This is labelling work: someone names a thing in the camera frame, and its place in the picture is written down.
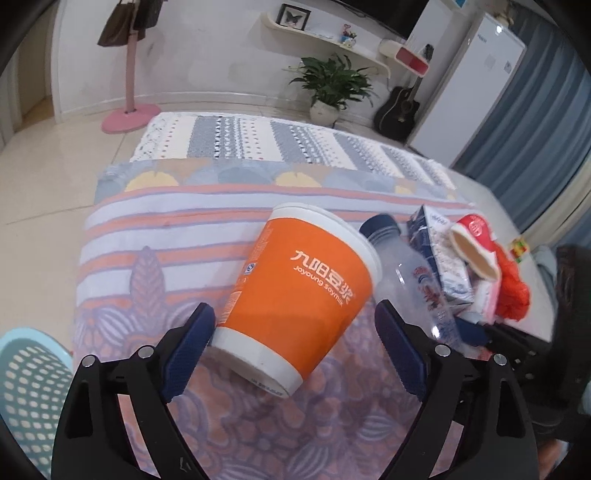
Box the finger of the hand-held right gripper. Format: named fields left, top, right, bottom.
left=455, top=316, right=552, bottom=370

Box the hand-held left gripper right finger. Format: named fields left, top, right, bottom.
left=374, top=299, right=541, bottom=480

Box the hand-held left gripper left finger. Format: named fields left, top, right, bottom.
left=52, top=302, right=218, bottom=480

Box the pink white packet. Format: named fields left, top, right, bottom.
left=471, top=272, right=502, bottom=324

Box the orange mesh bag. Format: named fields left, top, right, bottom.
left=492, top=240, right=532, bottom=321

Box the clear plastic bottle blue cap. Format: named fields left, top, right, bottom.
left=359, top=213, right=462, bottom=352

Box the white blue milk carton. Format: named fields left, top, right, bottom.
left=406, top=204, right=476, bottom=305

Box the red white crushed paper cup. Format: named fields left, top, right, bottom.
left=449, top=213, right=503, bottom=282

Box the orange paper cup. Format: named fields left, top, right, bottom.
left=210, top=202, right=383, bottom=398

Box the light blue plastic basket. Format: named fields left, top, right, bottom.
left=0, top=328, right=77, bottom=480

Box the pink purple floral blanket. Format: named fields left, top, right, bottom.
left=74, top=159, right=476, bottom=480

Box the blue grey curtain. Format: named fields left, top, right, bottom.
left=450, top=0, right=591, bottom=241

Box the grey white dotted mat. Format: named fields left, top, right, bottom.
left=129, top=112, right=460, bottom=192

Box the black acoustic guitar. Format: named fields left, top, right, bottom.
left=373, top=76, right=422, bottom=143

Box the white refrigerator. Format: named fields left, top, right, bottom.
left=406, top=11, right=527, bottom=169

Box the potted green plant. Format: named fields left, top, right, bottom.
left=283, top=54, right=384, bottom=127

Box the pink coat rack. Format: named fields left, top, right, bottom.
left=102, top=0, right=160, bottom=136

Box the black flat television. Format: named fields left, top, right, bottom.
left=332, top=0, right=437, bottom=40

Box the brown handbag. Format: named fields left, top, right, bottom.
left=97, top=0, right=139, bottom=49

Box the black handbag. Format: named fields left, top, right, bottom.
left=134, top=0, right=169, bottom=31

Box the black framed butterfly picture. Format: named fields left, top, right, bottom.
left=277, top=4, right=311, bottom=32

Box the red white wall box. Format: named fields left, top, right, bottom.
left=379, top=39, right=430, bottom=77

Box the white curved wall shelf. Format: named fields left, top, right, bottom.
left=267, top=11, right=391, bottom=80

